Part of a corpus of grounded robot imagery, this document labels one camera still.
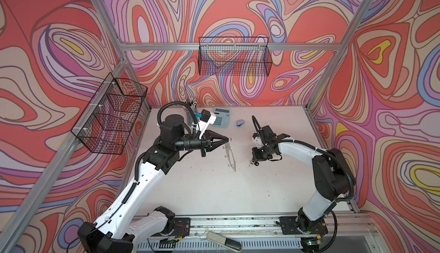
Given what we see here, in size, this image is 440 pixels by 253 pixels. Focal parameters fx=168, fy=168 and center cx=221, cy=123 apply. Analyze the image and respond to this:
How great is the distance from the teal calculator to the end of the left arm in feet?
1.63

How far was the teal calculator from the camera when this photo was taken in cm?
110

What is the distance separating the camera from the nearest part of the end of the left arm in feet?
1.77
